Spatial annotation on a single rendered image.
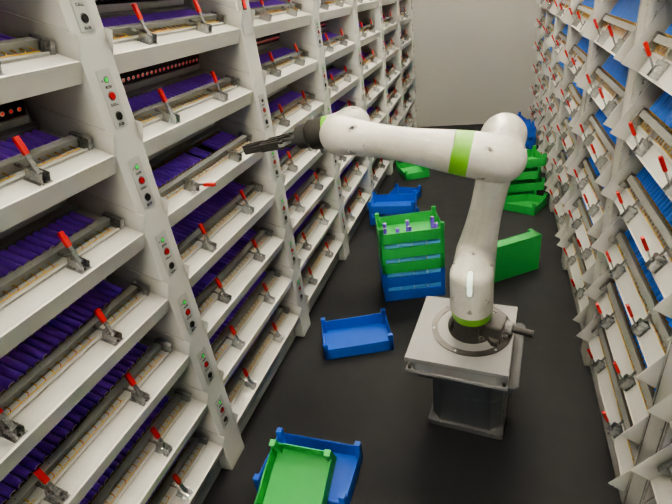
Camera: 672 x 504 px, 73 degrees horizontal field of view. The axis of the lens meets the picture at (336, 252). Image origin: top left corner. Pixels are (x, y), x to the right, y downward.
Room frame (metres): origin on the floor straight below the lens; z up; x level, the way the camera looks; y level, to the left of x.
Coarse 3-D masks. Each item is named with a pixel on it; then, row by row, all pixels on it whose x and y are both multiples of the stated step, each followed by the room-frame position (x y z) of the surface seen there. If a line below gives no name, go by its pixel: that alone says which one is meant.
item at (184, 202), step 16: (208, 128) 1.68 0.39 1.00; (224, 128) 1.73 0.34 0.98; (240, 128) 1.71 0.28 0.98; (176, 144) 1.49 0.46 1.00; (224, 160) 1.50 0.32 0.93; (256, 160) 1.63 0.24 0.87; (208, 176) 1.37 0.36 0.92; (224, 176) 1.40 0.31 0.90; (208, 192) 1.32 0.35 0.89; (176, 208) 1.16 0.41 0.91; (192, 208) 1.24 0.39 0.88
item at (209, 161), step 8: (240, 136) 1.66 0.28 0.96; (232, 144) 1.58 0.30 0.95; (240, 144) 1.63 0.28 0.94; (216, 152) 1.50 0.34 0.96; (224, 152) 1.52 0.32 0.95; (208, 160) 1.43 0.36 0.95; (216, 160) 1.47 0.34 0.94; (192, 168) 1.36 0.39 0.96; (200, 168) 1.38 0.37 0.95; (184, 176) 1.30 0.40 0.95; (192, 176) 1.33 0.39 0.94; (200, 176) 1.35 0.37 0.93; (168, 184) 1.24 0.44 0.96; (176, 184) 1.25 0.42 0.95; (160, 192) 1.19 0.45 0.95; (168, 192) 1.22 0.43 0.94; (176, 192) 1.23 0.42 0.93
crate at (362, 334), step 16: (336, 320) 1.70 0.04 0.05; (352, 320) 1.70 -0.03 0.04; (368, 320) 1.70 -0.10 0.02; (384, 320) 1.69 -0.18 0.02; (336, 336) 1.65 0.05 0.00; (352, 336) 1.63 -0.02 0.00; (368, 336) 1.62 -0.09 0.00; (384, 336) 1.60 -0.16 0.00; (336, 352) 1.51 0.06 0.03; (352, 352) 1.51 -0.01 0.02; (368, 352) 1.51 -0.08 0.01
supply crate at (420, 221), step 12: (384, 216) 2.06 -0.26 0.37; (396, 216) 2.06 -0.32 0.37; (408, 216) 2.05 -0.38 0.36; (420, 216) 2.05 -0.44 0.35; (420, 228) 1.97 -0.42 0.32; (432, 228) 1.86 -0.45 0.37; (384, 240) 1.86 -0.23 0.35; (396, 240) 1.86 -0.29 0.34; (408, 240) 1.86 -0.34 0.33; (420, 240) 1.86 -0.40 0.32
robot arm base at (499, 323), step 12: (492, 312) 1.15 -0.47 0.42; (456, 324) 1.13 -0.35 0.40; (492, 324) 1.09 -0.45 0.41; (504, 324) 1.09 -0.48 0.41; (456, 336) 1.12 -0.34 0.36; (468, 336) 1.10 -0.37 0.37; (480, 336) 1.10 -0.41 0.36; (492, 336) 1.08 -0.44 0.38; (504, 336) 1.07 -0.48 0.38; (528, 336) 1.06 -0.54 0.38
